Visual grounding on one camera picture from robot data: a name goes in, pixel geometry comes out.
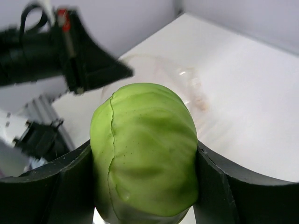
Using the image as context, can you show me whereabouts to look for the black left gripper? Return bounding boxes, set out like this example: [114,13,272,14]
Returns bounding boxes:
[0,7,134,93]

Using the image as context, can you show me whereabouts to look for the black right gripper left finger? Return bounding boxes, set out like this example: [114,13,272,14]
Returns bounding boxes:
[0,141,94,224]

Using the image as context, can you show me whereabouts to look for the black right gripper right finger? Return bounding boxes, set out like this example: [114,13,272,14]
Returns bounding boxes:
[193,142,299,224]

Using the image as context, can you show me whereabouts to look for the clear zip top bag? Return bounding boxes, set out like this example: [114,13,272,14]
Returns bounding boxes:
[101,54,208,112]

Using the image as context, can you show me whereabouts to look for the green fake cabbage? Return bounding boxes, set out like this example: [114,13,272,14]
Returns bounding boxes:
[90,83,199,224]

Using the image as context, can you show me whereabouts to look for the aluminium mounting rail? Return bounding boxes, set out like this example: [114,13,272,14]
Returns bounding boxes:
[22,91,75,152]

